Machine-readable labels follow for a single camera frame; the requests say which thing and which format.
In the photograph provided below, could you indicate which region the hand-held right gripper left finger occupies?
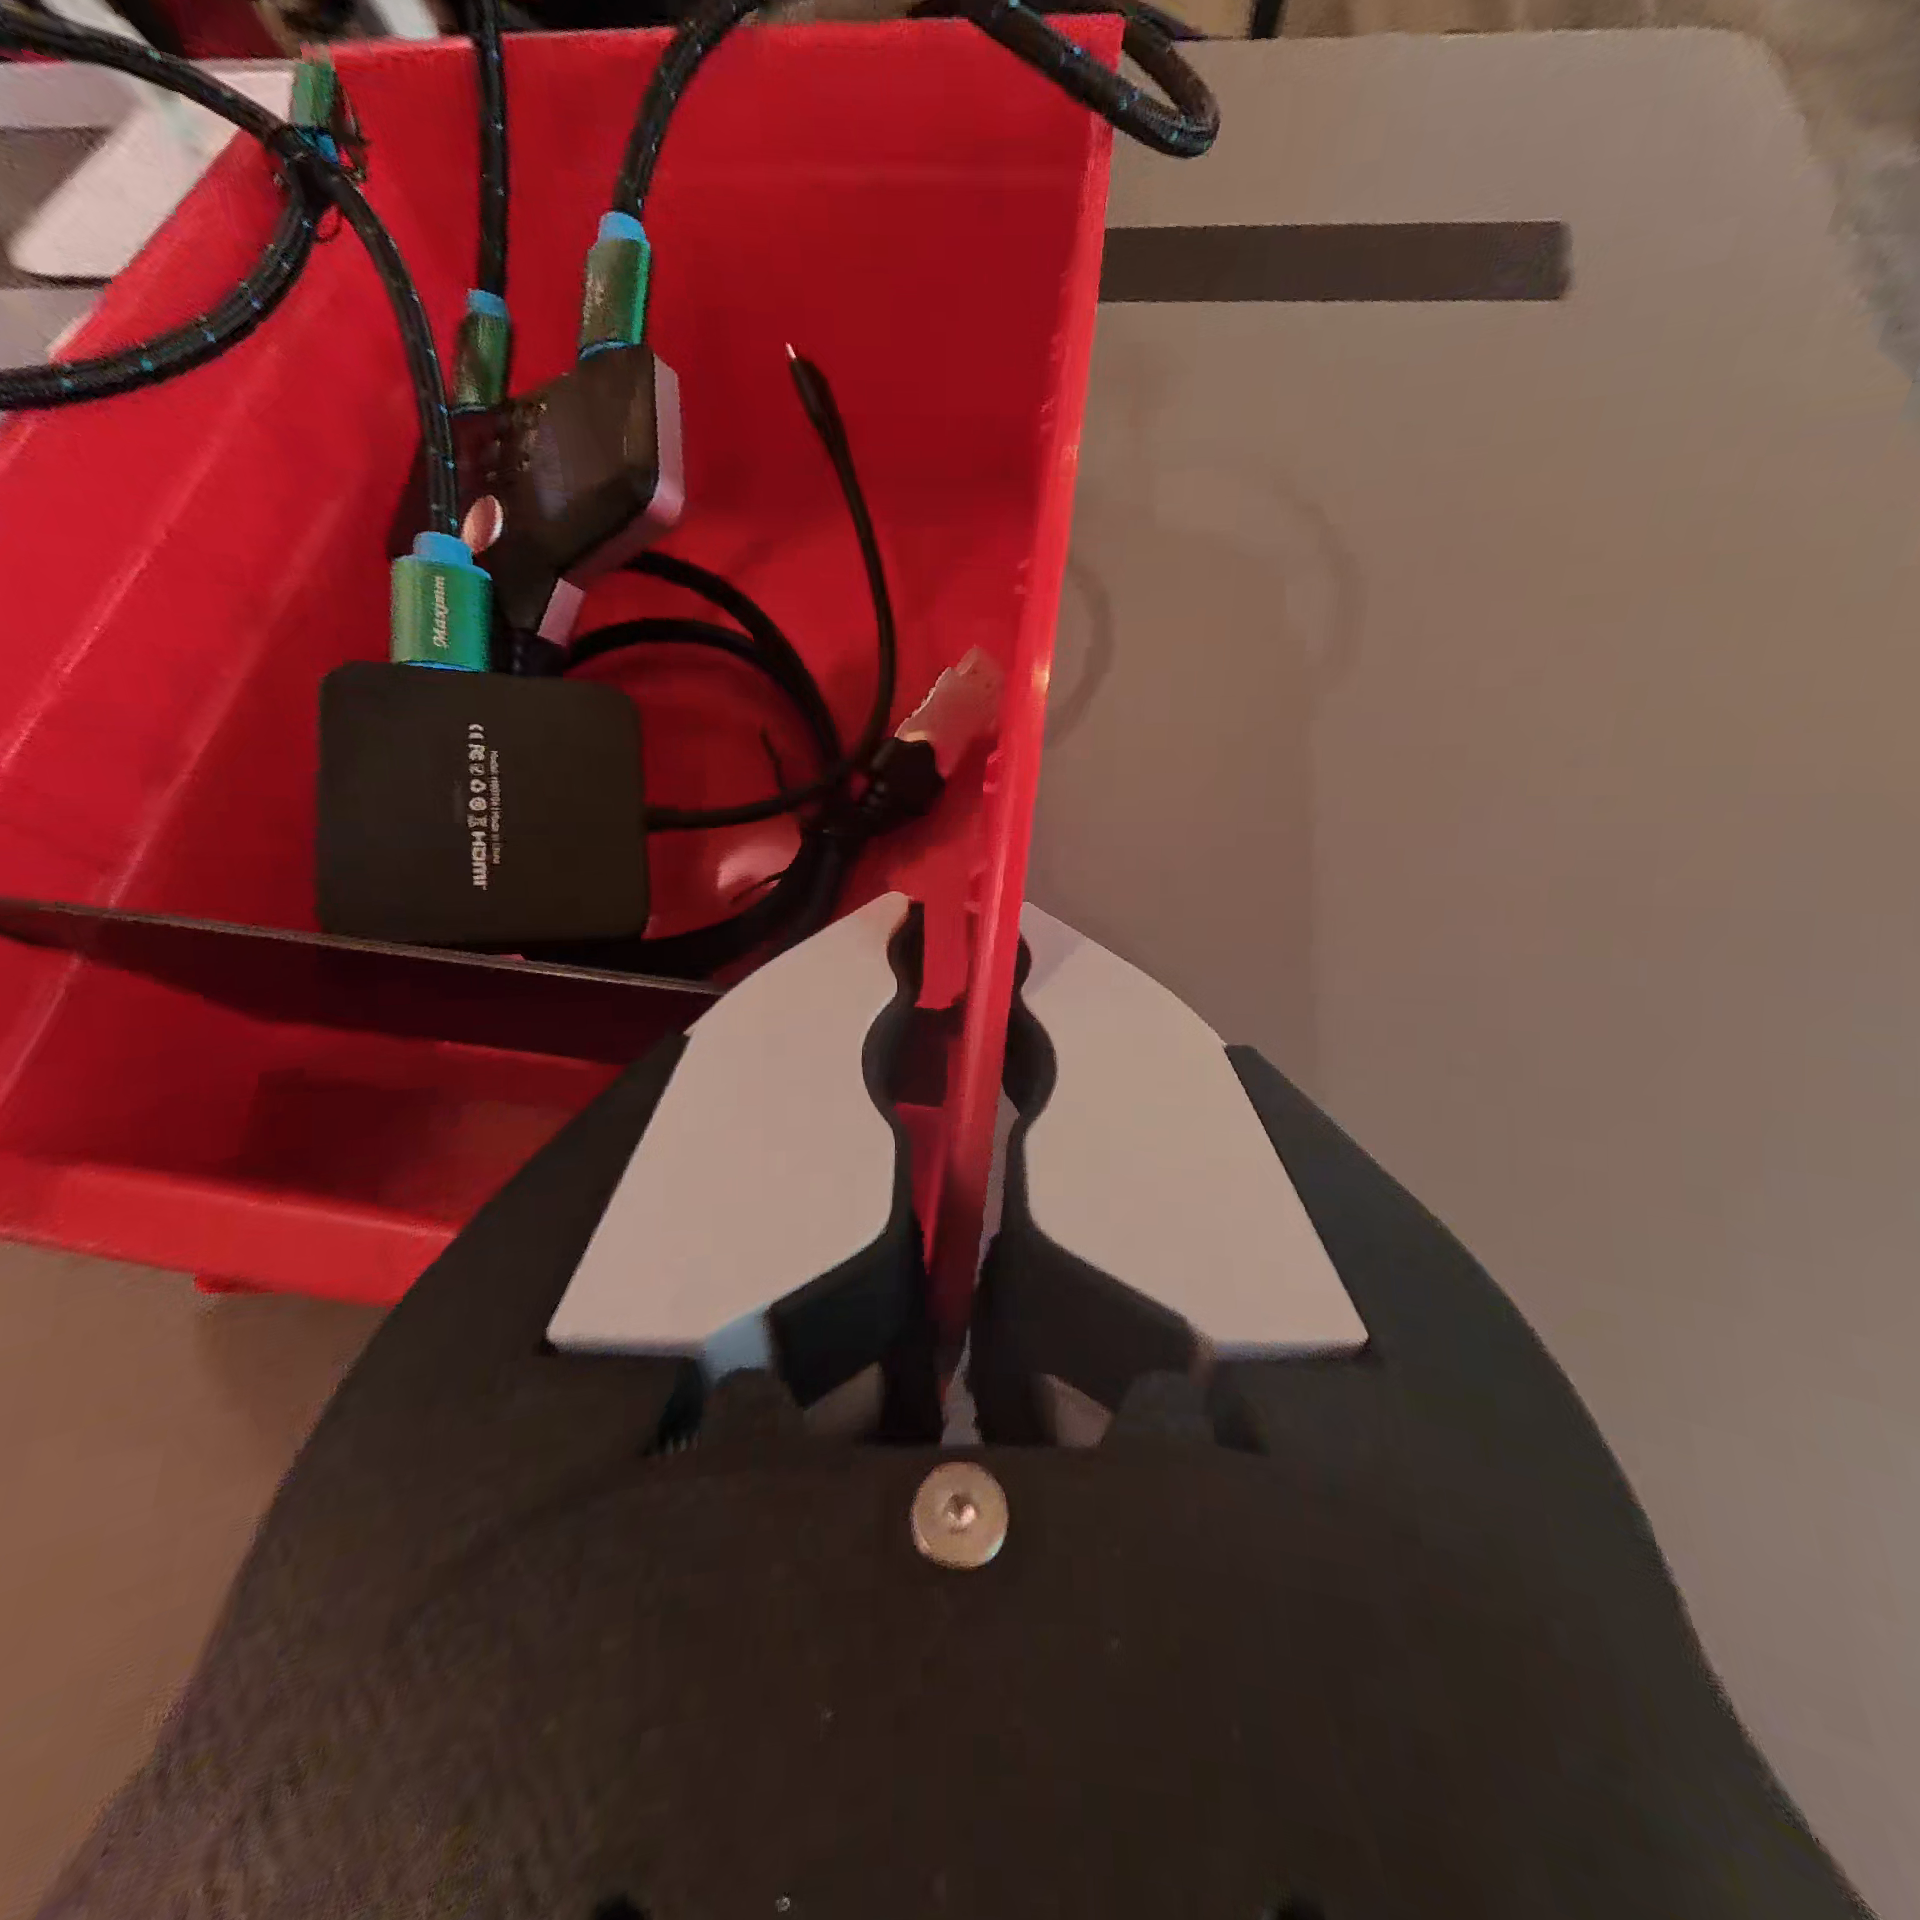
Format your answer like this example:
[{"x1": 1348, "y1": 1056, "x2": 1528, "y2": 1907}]
[{"x1": 544, "y1": 896, "x2": 927, "y2": 1355}]

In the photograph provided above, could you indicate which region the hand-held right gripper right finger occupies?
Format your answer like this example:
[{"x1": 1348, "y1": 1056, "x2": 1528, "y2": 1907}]
[{"x1": 983, "y1": 903, "x2": 1371, "y2": 1352}]

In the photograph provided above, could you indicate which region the black square hdmi hub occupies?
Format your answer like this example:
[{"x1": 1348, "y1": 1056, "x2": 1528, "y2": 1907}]
[{"x1": 313, "y1": 662, "x2": 657, "y2": 951}]

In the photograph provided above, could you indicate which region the red plastic bin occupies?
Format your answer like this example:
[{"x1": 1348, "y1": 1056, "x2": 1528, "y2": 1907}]
[{"x1": 0, "y1": 13, "x2": 1131, "y2": 1303}]

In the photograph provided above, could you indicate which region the black bin divider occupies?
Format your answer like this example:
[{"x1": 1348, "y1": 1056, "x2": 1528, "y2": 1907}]
[{"x1": 0, "y1": 896, "x2": 725, "y2": 1070}]

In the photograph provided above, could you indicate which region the black tape strip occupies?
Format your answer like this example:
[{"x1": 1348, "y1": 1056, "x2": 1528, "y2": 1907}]
[{"x1": 1097, "y1": 219, "x2": 1571, "y2": 305}]

